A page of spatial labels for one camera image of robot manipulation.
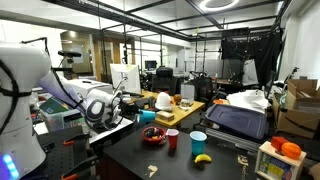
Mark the yellow wooden desk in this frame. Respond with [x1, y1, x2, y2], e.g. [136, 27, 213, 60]
[131, 90, 205, 128]

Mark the wooden toy box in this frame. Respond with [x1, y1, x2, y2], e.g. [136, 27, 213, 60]
[255, 141, 306, 180]

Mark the yellow toy banana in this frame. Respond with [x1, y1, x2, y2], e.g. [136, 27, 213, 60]
[194, 154, 212, 163]

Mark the small cardboard box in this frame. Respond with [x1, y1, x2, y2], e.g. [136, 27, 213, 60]
[156, 111, 174, 121]

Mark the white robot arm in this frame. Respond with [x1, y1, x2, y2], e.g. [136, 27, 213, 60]
[0, 41, 122, 180]

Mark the clear plastic storage bin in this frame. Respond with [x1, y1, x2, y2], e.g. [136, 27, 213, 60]
[38, 96, 84, 132]

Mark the red plate with toys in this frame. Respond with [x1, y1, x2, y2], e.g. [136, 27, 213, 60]
[142, 126, 166, 145]

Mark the black curtain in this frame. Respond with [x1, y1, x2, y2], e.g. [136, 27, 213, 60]
[221, 29, 283, 86]

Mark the white equipment box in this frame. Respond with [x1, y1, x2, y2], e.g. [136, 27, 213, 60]
[68, 79, 113, 101]

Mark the red toy block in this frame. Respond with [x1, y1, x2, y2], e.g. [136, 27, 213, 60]
[271, 136, 287, 151]

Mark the blue plastic cup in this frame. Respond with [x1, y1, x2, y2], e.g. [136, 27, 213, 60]
[138, 110, 156, 122]
[189, 131, 207, 155]

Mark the dark blue bin lid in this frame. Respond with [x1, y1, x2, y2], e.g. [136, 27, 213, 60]
[205, 104, 268, 139]

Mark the red plastic cup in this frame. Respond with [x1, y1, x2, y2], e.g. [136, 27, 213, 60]
[166, 129, 179, 149]

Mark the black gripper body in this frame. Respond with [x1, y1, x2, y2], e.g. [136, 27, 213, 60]
[120, 102, 140, 120]

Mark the black pegboard with clamps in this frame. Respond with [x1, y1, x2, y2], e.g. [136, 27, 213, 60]
[34, 126, 99, 180]

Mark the white plush chicken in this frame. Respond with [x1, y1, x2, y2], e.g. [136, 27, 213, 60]
[155, 92, 171, 110]

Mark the black office chair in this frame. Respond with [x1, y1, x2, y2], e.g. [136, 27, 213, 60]
[151, 67, 178, 96]

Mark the white computer monitor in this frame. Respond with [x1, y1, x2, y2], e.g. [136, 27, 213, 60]
[110, 64, 141, 94]

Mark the orange toy ball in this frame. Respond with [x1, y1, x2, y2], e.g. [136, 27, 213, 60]
[281, 142, 301, 159]

